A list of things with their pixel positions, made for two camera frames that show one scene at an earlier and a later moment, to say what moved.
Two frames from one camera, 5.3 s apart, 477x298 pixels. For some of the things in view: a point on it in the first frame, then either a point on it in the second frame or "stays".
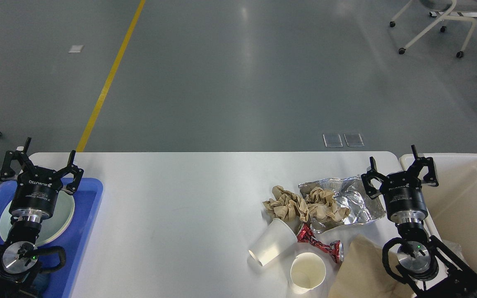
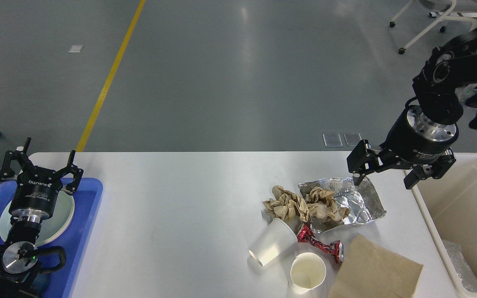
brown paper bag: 362,274 stays
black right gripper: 403,191 → 413,138
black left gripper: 34,198 stays
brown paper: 321,204 stays
